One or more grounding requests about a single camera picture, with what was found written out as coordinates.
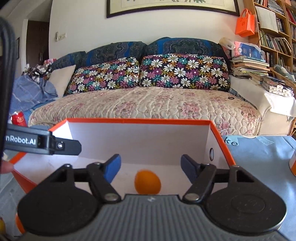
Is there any orange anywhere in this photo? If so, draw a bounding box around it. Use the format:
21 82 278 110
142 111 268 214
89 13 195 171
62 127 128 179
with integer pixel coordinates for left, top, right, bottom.
134 170 162 195

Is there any person's left hand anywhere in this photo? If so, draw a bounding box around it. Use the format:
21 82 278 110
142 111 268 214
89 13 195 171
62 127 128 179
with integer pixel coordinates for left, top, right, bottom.
1 161 14 174

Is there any red soda can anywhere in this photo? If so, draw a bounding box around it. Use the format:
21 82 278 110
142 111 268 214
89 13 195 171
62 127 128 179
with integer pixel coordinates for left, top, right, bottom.
11 111 27 127

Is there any blue crumpled cloth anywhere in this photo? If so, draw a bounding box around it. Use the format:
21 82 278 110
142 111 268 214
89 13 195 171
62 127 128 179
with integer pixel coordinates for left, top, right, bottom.
9 75 58 115

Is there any orange cardboard box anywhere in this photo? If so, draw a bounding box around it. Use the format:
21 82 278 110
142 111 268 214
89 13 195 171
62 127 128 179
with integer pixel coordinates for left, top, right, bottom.
9 117 236 235

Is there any white plain pillow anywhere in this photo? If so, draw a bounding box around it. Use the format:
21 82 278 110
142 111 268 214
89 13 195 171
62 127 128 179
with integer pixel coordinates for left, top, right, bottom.
49 65 76 97

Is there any quilted floral sofa cover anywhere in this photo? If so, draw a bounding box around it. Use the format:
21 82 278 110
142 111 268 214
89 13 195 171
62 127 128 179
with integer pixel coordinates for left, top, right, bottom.
28 87 261 136

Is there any blue tablecloth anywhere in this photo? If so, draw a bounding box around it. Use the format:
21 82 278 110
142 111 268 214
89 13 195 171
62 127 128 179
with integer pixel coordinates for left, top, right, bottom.
222 135 295 240

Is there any orange cylindrical container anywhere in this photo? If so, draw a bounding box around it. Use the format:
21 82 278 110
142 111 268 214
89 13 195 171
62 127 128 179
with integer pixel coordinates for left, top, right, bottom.
289 150 296 176

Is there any white side table cloth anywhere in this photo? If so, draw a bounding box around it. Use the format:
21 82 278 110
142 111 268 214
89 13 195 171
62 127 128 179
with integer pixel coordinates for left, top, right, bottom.
230 75 295 118

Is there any wicker chair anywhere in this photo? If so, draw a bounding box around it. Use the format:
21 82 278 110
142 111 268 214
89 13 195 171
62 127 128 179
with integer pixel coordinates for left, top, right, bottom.
270 65 295 136

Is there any right floral daisy cushion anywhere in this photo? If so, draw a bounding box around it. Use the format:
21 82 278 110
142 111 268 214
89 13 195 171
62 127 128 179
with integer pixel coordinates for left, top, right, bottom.
139 54 230 92

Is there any floral daisy cushion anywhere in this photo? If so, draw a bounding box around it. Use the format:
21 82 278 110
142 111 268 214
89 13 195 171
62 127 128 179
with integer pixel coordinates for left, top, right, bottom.
139 54 230 92
65 57 139 95

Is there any left floral daisy cushion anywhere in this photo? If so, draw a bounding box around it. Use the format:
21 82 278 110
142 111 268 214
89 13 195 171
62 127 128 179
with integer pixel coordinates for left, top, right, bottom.
65 57 139 95

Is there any stack of books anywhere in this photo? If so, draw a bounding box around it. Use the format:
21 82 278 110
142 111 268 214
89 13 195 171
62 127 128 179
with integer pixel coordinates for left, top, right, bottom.
230 56 271 85

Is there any orange paper bag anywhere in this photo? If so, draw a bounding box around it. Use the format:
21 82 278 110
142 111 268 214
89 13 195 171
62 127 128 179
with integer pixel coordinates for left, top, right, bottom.
235 9 255 38

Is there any wooden bookshelf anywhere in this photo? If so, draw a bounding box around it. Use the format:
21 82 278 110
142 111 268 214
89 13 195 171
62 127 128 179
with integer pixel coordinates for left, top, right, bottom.
243 1 295 72

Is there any black braided cable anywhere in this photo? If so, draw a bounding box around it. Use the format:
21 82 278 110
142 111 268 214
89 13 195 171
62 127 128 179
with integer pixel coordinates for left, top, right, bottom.
0 16 17 160

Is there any framed wall painting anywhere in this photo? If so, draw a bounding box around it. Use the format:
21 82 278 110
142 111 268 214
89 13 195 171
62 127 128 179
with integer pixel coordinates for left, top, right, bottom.
106 0 240 18

